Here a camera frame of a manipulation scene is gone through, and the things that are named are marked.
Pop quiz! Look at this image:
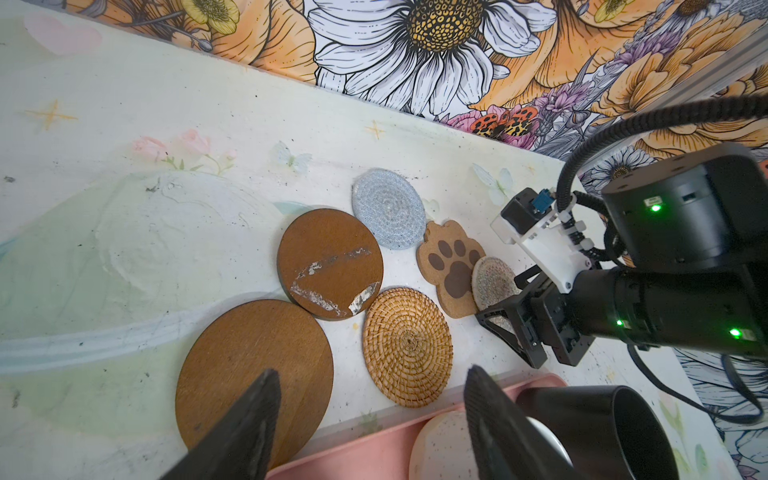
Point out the tan rattan round coaster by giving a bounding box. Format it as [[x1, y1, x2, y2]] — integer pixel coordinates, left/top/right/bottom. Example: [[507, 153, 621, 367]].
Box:
[[362, 287, 453, 408]]

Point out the black mug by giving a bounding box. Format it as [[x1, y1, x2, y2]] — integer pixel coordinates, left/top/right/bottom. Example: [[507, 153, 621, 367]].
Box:
[[517, 386, 680, 479]]

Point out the white speckled mug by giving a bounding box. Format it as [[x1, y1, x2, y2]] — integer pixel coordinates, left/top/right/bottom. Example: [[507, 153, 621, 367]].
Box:
[[407, 410, 574, 480]]

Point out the large plain wooden coaster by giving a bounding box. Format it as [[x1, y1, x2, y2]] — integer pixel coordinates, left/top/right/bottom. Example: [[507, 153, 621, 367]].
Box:
[[175, 300, 334, 467]]

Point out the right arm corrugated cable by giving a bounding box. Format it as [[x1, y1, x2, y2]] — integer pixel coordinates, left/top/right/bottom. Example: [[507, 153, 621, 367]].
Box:
[[555, 94, 768, 217]]

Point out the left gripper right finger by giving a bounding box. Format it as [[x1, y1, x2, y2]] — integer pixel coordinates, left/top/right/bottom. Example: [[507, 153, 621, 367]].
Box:
[[463, 365, 576, 479]]

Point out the pink silicone tray mat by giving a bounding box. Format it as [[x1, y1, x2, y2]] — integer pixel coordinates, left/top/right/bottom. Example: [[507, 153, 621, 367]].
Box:
[[263, 371, 568, 480]]

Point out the scratched dark wooden coaster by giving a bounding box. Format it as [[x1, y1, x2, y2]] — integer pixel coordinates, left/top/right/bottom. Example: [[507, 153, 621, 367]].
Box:
[[277, 208, 384, 321]]

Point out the grey woven round coaster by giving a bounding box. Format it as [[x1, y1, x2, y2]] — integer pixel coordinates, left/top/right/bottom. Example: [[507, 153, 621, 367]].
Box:
[[351, 169, 427, 250]]

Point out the brown paw shaped coaster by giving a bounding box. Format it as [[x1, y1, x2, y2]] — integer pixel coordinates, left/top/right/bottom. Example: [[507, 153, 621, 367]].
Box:
[[416, 220, 486, 319]]

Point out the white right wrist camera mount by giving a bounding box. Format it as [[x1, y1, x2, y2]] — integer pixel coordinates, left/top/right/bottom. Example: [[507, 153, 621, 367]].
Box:
[[491, 188, 594, 294]]

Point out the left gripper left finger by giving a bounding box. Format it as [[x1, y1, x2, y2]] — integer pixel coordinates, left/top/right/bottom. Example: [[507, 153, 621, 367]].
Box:
[[164, 369, 281, 479]]

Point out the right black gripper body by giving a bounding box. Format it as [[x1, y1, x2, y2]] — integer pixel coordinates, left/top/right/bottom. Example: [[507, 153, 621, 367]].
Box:
[[476, 273, 594, 369]]

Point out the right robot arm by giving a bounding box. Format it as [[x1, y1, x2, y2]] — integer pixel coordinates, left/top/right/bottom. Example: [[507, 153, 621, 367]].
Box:
[[476, 143, 767, 368]]

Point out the beige woven small coaster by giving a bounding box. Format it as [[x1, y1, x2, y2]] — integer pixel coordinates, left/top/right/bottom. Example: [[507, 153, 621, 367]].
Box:
[[471, 256, 521, 311]]

